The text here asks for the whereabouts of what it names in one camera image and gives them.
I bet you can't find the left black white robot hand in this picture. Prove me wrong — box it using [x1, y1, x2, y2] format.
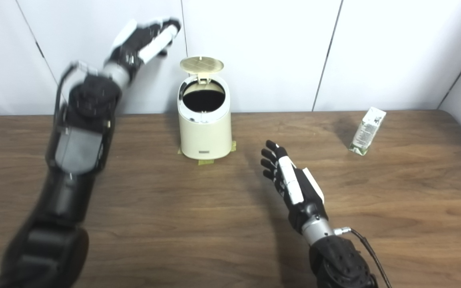
[104, 17, 182, 80]

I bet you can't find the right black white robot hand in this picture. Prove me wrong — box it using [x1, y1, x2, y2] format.
[261, 140, 329, 234]

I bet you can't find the cream round bin lid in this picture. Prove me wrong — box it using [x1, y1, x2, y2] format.
[180, 56, 224, 84]

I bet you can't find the white green milk carton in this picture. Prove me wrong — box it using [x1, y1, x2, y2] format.
[349, 107, 387, 156]

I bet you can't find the cream-colored round bin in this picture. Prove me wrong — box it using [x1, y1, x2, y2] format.
[177, 56, 233, 160]

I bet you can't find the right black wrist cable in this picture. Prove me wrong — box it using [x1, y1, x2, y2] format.
[334, 227, 393, 288]

